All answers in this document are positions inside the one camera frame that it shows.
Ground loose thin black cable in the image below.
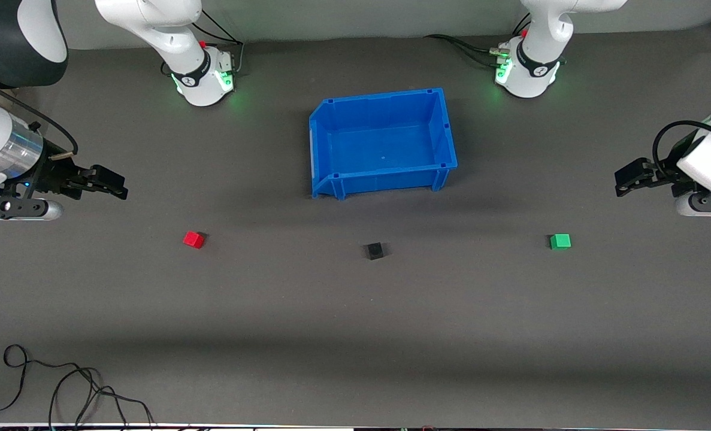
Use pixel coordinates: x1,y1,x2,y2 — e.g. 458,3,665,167
0,344,155,429

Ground black right arm base cables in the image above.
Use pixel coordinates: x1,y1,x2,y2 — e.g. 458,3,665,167
161,7,246,77

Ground black left arm base cables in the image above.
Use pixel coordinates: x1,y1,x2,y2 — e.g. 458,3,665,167
423,13,533,68

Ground black arm base cables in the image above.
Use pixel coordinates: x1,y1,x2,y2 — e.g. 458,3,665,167
161,7,246,77
423,13,533,68

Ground blue plastic storage bin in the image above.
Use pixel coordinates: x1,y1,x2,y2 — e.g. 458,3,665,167
308,87,458,200

